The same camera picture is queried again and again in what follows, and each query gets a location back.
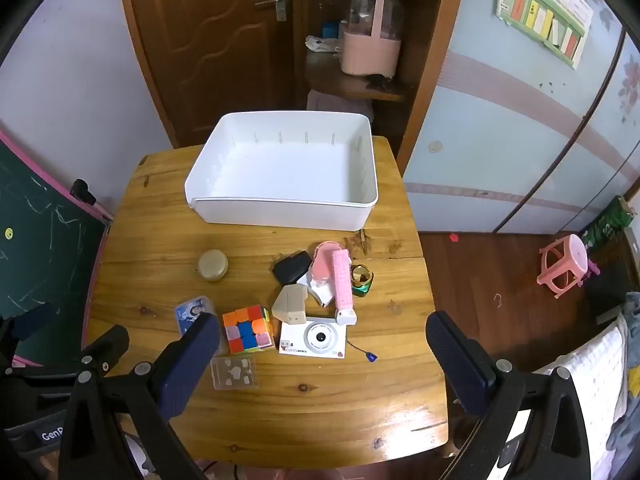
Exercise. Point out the white angular plastic stand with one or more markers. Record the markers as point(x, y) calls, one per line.
point(322, 295)

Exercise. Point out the grey blue cloth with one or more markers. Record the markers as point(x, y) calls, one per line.
point(627, 425)

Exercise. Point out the clear plastic box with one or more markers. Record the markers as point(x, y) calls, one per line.
point(234, 372)

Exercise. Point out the black chalkboard clamp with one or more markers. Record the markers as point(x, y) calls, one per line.
point(82, 191)

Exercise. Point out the round beige case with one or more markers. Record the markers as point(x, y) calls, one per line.
point(212, 265)

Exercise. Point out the beige wedge box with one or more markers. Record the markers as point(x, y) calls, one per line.
point(290, 305)

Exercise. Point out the pink comb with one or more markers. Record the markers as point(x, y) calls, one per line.
point(342, 285)

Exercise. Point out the green chalkboard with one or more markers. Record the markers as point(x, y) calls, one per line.
point(45, 240)

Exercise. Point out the colourful puzzle cube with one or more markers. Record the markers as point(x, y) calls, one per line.
point(247, 330)

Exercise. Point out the pink plastic stool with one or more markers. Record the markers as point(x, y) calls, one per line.
point(565, 255)

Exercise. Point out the pink storage basket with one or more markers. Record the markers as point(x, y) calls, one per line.
point(370, 50)

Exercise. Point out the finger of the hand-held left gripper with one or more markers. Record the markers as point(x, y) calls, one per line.
point(37, 317)
point(110, 345)

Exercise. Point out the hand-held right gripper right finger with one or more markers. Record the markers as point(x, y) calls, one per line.
point(460, 365)

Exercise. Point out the wooden shelf cabinet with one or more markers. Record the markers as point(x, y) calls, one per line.
point(425, 60)

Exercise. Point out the black power adapter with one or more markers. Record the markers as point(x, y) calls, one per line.
point(290, 269)

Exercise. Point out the white toy camera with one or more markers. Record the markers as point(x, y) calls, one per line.
point(312, 337)

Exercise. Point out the pale blue wardrobe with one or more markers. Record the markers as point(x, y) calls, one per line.
point(500, 150)

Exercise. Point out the green bag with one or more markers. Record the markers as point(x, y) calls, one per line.
point(605, 225)

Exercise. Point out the white blanket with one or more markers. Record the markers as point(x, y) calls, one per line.
point(600, 360)

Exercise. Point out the blue small box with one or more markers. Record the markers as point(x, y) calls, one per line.
point(330, 30)

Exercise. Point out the pink towel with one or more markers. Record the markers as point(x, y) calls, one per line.
point(337, 104)

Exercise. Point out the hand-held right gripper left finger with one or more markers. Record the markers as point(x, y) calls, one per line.
point(190, 365)

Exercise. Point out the brown wooden door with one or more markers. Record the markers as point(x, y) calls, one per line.
point(210, 50)

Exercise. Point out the colourful wall poster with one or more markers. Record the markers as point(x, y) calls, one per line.
point(545, 5)

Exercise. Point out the white packet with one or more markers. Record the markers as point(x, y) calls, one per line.
point(320, 45)

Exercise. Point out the white plastic bin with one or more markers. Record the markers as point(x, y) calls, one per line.
point(280, 175)

